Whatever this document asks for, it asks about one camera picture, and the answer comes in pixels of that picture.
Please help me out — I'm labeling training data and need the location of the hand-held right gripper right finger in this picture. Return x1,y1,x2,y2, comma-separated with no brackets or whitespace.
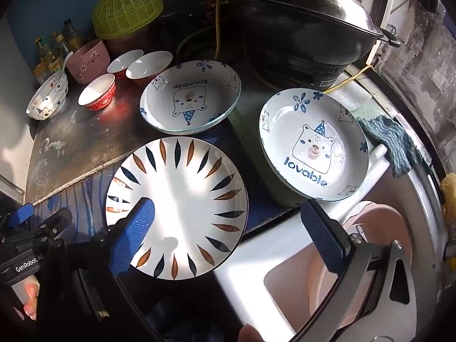
296,199,417,342

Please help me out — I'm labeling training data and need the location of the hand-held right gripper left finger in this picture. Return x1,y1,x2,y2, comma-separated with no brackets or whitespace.
76,197,157,342

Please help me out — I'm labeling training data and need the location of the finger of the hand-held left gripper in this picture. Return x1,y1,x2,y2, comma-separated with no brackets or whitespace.
0,202,35,236
21,207,74,253

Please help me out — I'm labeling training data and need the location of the white leaf pattern plate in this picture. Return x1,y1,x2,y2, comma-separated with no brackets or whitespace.
105,137,249,279

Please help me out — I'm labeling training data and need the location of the white bear print plate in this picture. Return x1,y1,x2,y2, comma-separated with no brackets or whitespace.
139,60,242,131
259,88,370,203

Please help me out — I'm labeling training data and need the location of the person's left hand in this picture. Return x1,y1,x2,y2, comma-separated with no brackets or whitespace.
11,276,41,320

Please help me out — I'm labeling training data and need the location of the pink plastic basin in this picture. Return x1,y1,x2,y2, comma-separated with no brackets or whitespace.
308,201,414,328

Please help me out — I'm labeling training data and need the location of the grey metal appliance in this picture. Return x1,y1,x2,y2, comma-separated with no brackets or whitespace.
0,18,40,195

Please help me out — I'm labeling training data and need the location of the white bear print bowl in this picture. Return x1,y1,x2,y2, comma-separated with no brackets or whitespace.
26,70,69,120

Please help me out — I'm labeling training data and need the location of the blue knitted cloth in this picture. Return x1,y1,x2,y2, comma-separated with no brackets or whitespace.
358,116,430,178

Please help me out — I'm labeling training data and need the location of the yellow sponge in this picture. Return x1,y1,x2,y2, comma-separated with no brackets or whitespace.
440,173,456,207

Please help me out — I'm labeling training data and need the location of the white ceramic spoon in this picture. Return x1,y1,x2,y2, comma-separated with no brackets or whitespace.
53,51,74,79

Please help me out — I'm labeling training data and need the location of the pink flower print bowl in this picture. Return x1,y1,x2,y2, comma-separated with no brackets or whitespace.
66,38,111,85

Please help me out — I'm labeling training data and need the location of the green label bottle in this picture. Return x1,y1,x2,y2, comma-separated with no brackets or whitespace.
34,36,54,65

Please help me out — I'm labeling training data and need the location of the clear bottle yellow label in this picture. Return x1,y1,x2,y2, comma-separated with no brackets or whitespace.
50,30,74,61

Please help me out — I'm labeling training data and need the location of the brown metal pot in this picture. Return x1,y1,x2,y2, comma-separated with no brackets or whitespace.
103,21,168,58

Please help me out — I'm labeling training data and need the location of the dark sauce bottle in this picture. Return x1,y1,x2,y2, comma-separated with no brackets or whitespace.
62,18,84,51

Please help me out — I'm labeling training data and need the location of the green plastic mesh food cover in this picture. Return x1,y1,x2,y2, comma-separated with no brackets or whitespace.
92,0,164,40

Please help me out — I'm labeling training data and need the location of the black wok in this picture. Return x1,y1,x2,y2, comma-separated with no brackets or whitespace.
224,0,401,65

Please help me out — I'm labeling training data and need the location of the yellow cable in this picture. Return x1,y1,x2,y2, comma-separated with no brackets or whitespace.
322,65,374,93
214,0,239,59

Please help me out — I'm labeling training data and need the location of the grey hose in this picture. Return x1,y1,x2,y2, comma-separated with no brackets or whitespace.
176,25,218,61

